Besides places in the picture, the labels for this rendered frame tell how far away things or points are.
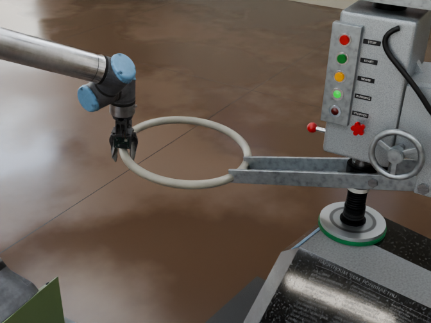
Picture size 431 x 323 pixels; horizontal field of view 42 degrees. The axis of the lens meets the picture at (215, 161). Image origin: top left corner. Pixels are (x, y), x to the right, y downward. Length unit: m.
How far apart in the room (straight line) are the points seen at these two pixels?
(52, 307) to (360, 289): 0.87
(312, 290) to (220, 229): 1.56
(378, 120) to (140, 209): 2.09
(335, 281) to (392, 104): 0.55
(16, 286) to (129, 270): 1.75
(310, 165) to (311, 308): 0.48
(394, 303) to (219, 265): 1.47
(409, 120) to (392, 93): 0.09
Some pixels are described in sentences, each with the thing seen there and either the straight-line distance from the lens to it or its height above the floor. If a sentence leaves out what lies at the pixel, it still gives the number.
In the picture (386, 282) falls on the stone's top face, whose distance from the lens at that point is 1.73.
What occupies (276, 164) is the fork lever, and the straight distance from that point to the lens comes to 1.98.
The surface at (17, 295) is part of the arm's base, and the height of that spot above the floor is 1.10.
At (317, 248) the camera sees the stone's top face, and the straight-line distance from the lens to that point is 1.80.
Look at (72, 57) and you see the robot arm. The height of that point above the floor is 1.38.
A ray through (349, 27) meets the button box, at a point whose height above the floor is 1.52.
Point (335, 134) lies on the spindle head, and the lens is 1.67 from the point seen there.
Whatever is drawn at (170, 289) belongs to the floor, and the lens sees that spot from 2.87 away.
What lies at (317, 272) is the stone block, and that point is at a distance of 1.77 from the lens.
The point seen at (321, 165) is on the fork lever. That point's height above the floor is 1.00.
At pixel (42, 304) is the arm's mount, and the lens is 1.30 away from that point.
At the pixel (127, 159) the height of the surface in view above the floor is 0.96.
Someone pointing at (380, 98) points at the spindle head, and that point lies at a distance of 1.59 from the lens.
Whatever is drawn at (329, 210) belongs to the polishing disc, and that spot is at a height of 0.86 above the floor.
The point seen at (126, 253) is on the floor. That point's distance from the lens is 3.10.
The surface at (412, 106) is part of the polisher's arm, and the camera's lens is 1.58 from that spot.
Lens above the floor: 1.92
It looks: 29 degrees down
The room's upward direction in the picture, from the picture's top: 1 degrees clockwise
